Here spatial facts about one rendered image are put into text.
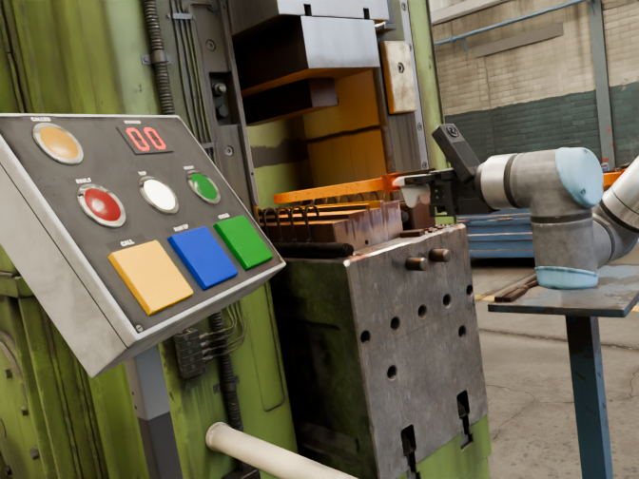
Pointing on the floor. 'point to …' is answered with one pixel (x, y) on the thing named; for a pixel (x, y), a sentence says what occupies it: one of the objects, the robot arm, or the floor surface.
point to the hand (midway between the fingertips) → (400, 178)
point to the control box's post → (153, 414)
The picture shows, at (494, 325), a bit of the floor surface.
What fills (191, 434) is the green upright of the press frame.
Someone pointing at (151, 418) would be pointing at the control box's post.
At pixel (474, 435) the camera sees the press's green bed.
